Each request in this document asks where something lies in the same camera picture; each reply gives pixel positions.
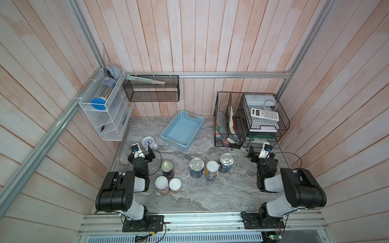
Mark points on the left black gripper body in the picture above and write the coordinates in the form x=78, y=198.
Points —
x=148, y=158

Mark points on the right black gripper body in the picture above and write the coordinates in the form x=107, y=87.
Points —
x=256, y=159

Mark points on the dark blue gold-top can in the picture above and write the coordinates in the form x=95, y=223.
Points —
x=167, y=168

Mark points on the red white can white lid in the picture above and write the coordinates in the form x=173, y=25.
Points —
x=162, y=185

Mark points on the light blue plastic basket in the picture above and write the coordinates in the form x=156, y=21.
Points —
x=182, y=130

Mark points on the blue can silver top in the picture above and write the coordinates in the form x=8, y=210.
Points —
x=226, y=162

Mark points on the blue Progresso soup can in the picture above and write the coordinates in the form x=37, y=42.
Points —
x=196, y=166

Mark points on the colourful can white lid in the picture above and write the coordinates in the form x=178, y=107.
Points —
x=211, y=172

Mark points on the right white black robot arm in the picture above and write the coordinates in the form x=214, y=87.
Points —
x=299, y=188

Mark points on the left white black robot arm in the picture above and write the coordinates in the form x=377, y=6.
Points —
x=116, y=195

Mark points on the small white alarm clock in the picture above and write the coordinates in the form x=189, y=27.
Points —
x=149, y=142

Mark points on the white black stapler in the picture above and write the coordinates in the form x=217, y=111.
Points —
x=238, y=150

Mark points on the orange can white lid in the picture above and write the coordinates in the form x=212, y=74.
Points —
x=175, y=185

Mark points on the white calculator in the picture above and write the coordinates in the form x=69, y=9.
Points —
x=264, y=114

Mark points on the white box in organizer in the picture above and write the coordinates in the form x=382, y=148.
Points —
x=260, y=100

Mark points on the clear tube blue cap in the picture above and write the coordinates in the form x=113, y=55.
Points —
x=103, y=93

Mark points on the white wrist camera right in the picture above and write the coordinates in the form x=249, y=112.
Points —
x=265, y=151

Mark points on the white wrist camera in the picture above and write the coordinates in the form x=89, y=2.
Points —
x=136, y=149
x=265, y=151

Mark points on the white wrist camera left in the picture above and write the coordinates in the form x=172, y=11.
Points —
x=136, y=149

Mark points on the black wire desk organizer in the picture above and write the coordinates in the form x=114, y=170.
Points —
x=232, y=119

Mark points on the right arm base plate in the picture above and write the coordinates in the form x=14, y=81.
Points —
x=260, y=221

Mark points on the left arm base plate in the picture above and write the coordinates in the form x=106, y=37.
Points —
x=153, y=223

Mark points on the white wire wall shelf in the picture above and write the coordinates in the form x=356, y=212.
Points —
x=110, y=124

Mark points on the black mesh wall basket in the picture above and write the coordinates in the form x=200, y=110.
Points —
x=152, y=88

